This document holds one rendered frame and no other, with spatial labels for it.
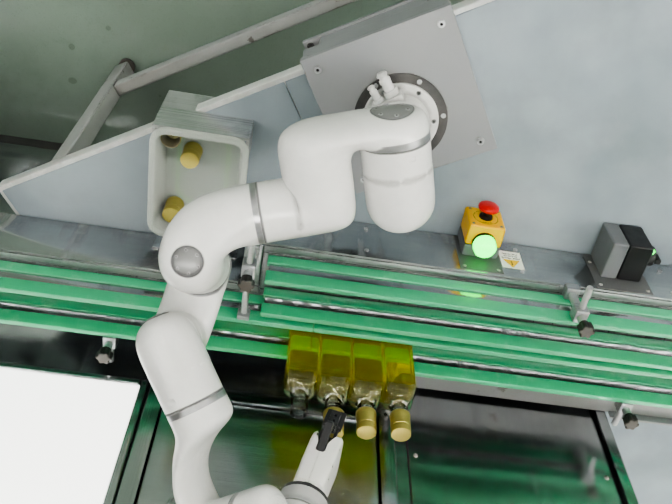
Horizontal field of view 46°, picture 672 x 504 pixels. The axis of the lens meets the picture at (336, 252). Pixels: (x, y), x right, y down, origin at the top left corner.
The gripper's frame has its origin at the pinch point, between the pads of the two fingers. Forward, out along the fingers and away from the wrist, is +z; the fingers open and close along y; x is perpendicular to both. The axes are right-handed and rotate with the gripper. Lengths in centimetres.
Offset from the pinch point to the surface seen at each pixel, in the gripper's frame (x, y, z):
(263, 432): 13.3, -13.7, 7.3
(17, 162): 108, -15, 72
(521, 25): -12, 57, 47
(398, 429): -10.2, 0.1, 4.3
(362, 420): -4.1, -0.1, 4.1
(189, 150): 39, 28, 28
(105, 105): 80, 10, 70
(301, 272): 14.1, 12.4, 22.4
